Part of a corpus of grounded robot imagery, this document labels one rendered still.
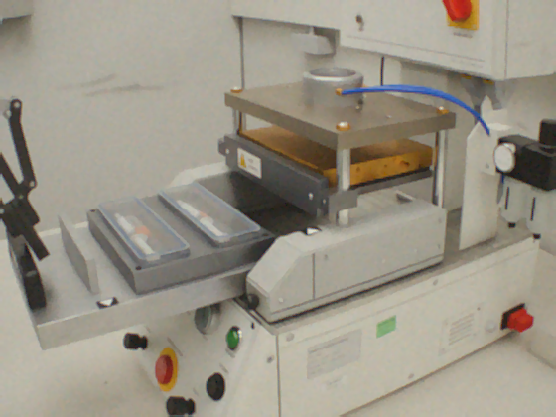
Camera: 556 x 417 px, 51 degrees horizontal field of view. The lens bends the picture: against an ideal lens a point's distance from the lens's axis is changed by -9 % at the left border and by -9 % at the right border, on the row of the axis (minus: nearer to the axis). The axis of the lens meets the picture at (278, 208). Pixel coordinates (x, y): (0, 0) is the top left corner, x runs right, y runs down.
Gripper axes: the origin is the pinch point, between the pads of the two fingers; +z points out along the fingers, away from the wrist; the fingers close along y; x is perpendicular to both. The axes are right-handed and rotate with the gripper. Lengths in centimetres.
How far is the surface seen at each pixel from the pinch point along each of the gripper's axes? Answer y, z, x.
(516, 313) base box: -49, 42, 19
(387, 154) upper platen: -40.0, 11.6, 10.4
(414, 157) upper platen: -43.2, 13.6, 11.2
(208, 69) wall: -82, 43, -147
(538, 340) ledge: -49, 45, 24
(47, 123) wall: -20, 31, -151
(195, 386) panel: -6.4, 25.6, 7.9
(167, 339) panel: -7.5, 24.8, -2.1
